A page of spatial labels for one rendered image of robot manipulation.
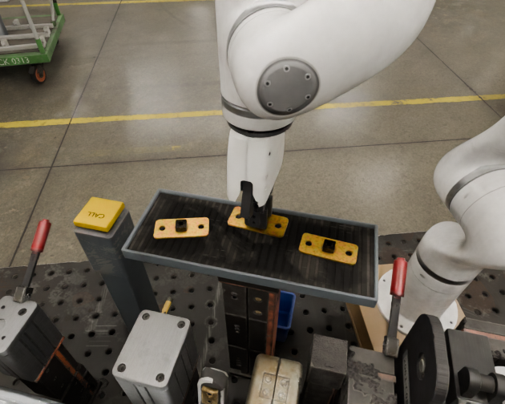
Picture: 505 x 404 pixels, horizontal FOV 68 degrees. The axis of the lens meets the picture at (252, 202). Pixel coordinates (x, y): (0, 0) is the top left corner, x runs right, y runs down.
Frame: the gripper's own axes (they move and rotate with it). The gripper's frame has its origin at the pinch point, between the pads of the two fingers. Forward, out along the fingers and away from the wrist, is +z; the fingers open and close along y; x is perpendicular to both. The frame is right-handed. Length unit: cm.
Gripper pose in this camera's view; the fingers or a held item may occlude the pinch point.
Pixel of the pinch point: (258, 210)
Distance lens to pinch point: 53.0
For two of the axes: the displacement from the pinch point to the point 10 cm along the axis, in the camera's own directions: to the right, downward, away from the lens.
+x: 9.5, 2.1, -2.2
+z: 0.0, 7.1, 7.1
